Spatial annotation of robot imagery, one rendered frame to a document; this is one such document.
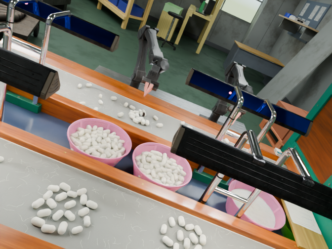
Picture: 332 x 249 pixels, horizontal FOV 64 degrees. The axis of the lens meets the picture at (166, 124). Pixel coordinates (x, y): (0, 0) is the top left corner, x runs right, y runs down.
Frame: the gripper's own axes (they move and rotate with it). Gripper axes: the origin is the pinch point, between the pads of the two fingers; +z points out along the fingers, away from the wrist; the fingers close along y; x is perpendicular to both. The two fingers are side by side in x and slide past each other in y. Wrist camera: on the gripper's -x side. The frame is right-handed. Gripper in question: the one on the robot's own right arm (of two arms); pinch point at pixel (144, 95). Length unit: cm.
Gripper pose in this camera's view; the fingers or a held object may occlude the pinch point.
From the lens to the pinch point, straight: 151.2
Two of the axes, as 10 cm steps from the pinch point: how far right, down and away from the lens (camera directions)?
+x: -1.9, 3.0, 9.3
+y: 9.2, 3.9, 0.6
